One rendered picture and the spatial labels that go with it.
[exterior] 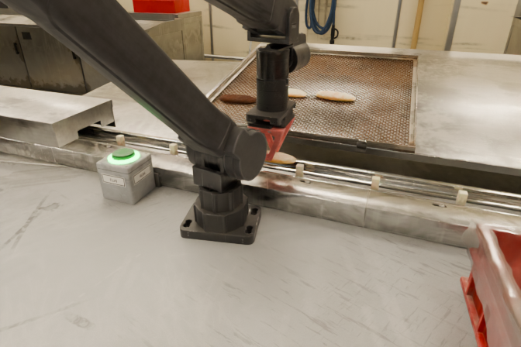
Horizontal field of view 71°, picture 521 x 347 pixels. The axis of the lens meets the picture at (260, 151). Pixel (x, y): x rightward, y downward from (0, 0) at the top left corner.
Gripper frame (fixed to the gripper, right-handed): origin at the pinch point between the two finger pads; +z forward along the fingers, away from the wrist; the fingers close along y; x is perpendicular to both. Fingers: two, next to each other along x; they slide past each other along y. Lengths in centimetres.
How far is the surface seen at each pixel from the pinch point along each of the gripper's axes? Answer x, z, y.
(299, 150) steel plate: -1.6, 6.8, 16.6
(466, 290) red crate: -32.7, 5.2, -19.3
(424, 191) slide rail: -28.2, 3.7, 1.5
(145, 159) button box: 20.4, -0.4, -11.7
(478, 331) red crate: -33.2, 5.1, -25.6
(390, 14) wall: -6, 4, 370
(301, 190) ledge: -8.2, 2.5, -7.5
